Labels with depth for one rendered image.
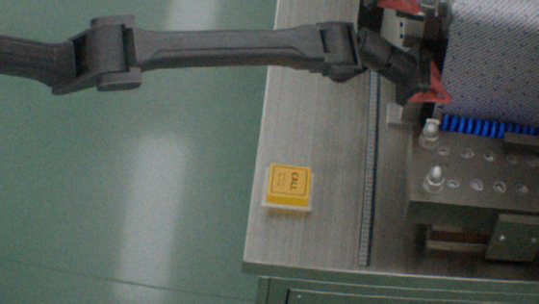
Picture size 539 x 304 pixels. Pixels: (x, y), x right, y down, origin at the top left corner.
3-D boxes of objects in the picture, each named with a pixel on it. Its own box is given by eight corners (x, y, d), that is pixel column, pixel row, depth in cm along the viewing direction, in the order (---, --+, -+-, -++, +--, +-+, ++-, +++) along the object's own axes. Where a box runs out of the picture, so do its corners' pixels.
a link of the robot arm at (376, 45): (359, 47, 195) (366, 19, 197) (336, 61, 200) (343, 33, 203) (393, 68, 197) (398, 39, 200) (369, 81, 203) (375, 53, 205)
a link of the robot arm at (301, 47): (103, 82, 174) (96, 12, 176) (91, 93, 179) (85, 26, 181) (363, 73, 193) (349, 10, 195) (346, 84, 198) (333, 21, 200)
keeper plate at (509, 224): (484, 249, 204) (499, 212, 196) (533, 253, 204) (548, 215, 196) (484, 261, 202) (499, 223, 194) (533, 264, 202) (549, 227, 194)
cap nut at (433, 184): (423, 175, 199) (427, 158, 195) (443, 178, 199) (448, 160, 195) (423, 192, 196) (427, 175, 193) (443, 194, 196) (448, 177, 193)
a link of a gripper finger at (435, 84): (438, 121, 206) (397, 95, 203) (438, 91, 211) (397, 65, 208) (462, 100, 202) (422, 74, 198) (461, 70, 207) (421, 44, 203)
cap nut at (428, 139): (418, 132, 205) (423, 114, 202) (438, 134, 205) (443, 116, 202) (418, 148, 203) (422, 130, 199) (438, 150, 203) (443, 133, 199)
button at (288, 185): (269, 171, 214) (269, 162, 213) (310, 176, 214) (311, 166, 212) (265, 203, 210) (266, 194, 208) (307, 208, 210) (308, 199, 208)
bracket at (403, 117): (384, 106, 226) (405, -13, 203) (418, 111, 226) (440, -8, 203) (384, 126, 223) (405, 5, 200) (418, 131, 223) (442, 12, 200)
